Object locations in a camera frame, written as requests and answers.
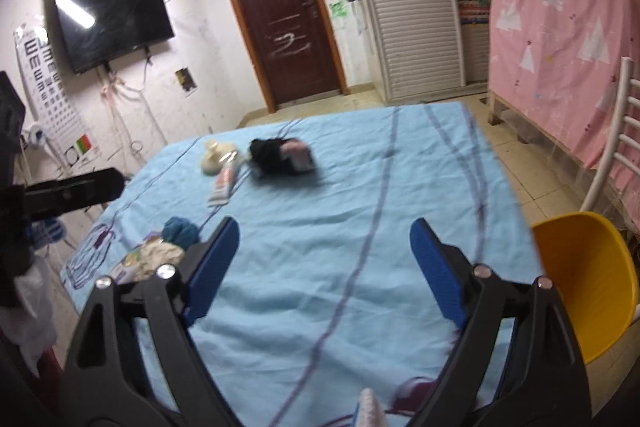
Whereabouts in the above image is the light blue bed sheet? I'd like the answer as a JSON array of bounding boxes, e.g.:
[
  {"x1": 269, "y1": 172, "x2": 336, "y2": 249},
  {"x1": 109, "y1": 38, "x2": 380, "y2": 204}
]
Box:
[{"x1": 61, "y1": 103, "x2": 542, "y2": 426}]

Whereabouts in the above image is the white gloved left hand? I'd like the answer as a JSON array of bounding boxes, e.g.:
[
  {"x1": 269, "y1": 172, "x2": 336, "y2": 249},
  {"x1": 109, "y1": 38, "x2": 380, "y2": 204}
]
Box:
[{"x1": 14, "y1": 256, "x2": 58, "y2": 376}]

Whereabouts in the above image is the eye chart poster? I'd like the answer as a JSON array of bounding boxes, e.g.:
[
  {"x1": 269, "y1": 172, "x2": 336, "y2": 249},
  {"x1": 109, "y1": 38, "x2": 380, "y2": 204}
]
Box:
[{"x1": 13, "y1": 24, "x2": 98, "y2": 170}]

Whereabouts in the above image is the blue yarn ball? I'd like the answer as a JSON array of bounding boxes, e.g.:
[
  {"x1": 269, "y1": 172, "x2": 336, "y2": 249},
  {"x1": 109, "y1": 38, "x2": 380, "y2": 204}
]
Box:
[{"x1": 160, "y1": 217, "x2": 200, "y2": 251}]

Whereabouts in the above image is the pink patterned curtain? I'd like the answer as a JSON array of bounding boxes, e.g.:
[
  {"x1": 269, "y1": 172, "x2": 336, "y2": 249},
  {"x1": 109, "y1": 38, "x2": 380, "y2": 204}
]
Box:
[{"x1": 488, "y1": 0, "x2": 639, "y2": 198}]

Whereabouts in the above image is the wooden bunk bed frame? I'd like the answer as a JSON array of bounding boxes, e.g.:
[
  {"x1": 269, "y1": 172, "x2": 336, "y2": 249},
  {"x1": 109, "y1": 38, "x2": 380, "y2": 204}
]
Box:
[{"x1": 484, "y1": 90, "x2": 584, "y2": 176}]

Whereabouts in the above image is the cream plastic wall hook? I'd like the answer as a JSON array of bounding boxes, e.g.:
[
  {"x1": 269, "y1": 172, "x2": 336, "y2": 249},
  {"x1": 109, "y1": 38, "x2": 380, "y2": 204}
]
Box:
[{"x1": 201, "y1": 140, "x2": 244, "y2": 176}]

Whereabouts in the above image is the cream crumpled paper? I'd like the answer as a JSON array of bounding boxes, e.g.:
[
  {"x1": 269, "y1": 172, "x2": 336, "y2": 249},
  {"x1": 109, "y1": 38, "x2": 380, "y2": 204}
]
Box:
[{"x1": 129, "y1": 237, "x2": 186, "y2": 282}]

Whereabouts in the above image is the black wall television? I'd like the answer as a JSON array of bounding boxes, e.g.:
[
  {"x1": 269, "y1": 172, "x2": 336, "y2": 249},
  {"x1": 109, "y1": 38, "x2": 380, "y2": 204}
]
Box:
[{"x1": 54, "y1": 0, "x2": 175, "y2": 75}]

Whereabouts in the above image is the black white fuzzy sock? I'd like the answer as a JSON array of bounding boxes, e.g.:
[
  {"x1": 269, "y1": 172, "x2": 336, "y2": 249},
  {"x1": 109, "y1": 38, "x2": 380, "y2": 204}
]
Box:
[{"x1": 248, "y1": 138, "x2": 316, "y2": 176}]

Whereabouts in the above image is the white orange tube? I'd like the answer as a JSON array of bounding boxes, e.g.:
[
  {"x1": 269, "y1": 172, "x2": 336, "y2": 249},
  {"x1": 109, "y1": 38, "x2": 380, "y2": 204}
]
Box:
[{"x1": 207, "y1": 150, "x2": 241, "y2": 206}]

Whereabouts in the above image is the dark brown door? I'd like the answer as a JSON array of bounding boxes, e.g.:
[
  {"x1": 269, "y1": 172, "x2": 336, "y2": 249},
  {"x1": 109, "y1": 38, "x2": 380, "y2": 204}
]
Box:
[{"x1": 230, "y1": 0, "x2": 349, "y2": 113}]

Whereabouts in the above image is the white metal chair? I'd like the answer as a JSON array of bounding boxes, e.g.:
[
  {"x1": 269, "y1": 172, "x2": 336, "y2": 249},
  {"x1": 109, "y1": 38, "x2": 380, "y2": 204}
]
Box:
[{"x1": 580, "y1": 56, "x2": 639, "y2": 211}]

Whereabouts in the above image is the white gloved right hand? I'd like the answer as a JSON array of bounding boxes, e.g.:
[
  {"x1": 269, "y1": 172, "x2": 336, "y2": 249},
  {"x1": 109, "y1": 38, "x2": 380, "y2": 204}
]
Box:
[{"x1": 352, "y1": 388, "x2": 388, "y2": 427}]

